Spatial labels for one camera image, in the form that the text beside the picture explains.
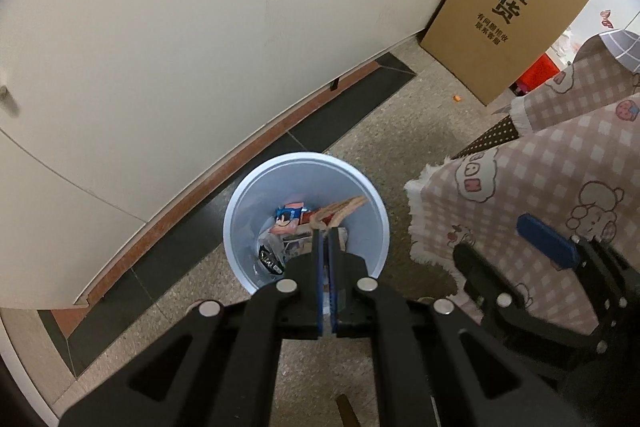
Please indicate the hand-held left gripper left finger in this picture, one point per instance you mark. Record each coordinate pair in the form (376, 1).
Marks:
(318, 287)

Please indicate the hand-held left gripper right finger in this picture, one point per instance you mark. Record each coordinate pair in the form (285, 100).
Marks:
(334, 287)

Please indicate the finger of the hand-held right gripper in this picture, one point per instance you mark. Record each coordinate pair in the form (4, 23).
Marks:
(545, 238)
(480, 277)

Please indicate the white printed wrapper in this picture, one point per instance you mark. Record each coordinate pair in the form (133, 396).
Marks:
(295, 243)

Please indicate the black wrapper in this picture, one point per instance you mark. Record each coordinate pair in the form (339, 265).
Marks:
(270, 259)

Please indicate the blue white snack wrapper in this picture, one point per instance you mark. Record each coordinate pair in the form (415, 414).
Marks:
(289, 213)

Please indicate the blue plastic bin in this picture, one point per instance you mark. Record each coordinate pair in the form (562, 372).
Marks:
(250, 207)

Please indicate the pink cartoon table skirt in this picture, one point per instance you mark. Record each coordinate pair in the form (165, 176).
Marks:
(550, 157)

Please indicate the brown dotted cloth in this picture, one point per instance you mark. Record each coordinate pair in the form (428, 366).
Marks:
(485, 138)

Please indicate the brown strip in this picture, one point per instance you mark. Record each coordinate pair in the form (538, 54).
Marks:
(347, 409)

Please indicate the red basket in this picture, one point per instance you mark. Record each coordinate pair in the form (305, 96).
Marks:
(537, 74)

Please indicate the tall cardboard box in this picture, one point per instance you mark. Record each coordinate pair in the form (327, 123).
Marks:
(500, 7)

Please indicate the white low cabinet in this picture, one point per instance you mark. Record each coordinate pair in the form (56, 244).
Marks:
(150, 57)

